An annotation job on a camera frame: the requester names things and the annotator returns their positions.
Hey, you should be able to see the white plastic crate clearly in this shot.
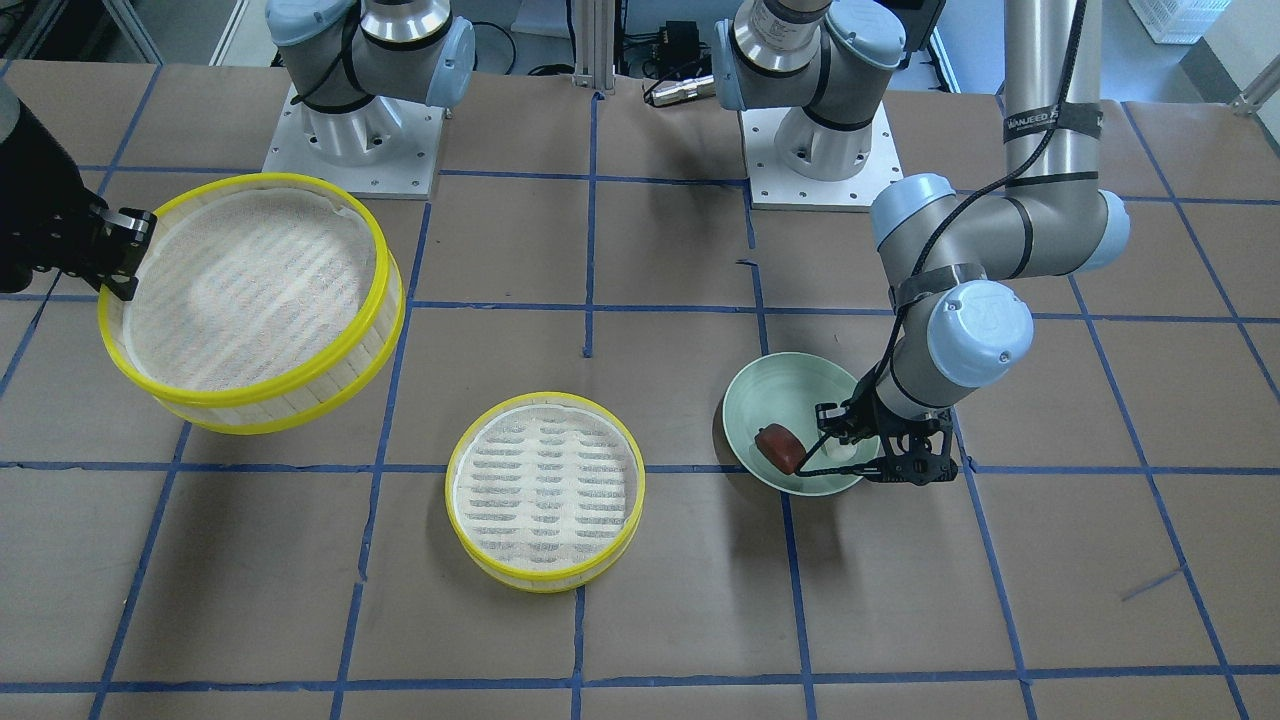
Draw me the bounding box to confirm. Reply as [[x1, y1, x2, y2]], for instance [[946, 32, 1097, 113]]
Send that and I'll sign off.
[[1128, 0, 1231, 45]]

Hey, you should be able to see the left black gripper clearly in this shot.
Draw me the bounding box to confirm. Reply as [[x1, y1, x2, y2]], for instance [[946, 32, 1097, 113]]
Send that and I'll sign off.
[[815, 386, 959, 486]]

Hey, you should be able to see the yellow steamer layer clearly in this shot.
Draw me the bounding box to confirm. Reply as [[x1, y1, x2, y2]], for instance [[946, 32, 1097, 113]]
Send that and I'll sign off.
[[97, 173, 407, 436], [444, 391, 646, 594]]

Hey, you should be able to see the aluminium frame post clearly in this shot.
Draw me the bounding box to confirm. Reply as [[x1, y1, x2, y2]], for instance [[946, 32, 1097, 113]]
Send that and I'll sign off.
[[570, 1, 620, 97]]

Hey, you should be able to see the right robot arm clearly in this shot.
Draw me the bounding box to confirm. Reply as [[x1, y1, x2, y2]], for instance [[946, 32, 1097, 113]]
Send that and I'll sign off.
[[1, 1, 476, 301]]

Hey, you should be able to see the dark red bun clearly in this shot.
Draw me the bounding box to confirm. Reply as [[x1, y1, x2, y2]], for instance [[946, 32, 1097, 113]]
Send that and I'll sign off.
[[754, 423, 808, 475]]

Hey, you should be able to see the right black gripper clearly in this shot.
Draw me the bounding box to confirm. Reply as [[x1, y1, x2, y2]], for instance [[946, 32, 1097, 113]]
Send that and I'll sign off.
[[1, 100, 157, 302]]

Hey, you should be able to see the light green plate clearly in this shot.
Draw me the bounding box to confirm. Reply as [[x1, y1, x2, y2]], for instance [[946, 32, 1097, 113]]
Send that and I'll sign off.
[[721, 352, 861, 497]]

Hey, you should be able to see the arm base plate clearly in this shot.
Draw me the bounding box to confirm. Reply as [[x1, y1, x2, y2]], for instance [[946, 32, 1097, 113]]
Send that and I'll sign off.
[[262, 86, 448, 201], [739, 105, 904, 211]]

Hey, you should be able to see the silver cylindrical connector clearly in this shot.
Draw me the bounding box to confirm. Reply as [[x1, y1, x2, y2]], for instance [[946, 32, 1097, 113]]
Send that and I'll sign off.
[[643, 76, 716, 108]]

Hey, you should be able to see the black power adapter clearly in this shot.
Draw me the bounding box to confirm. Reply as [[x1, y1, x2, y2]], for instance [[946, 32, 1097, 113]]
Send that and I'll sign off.
[[655, 20, 701, 65]]

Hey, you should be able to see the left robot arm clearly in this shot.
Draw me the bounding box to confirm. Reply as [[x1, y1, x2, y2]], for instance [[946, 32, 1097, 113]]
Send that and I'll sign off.
[[710, 1, 1132, 495]]

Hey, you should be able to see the white bun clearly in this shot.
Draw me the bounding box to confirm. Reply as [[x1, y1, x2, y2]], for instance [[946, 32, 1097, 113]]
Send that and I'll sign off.
[[820, 438, 861, 468]]

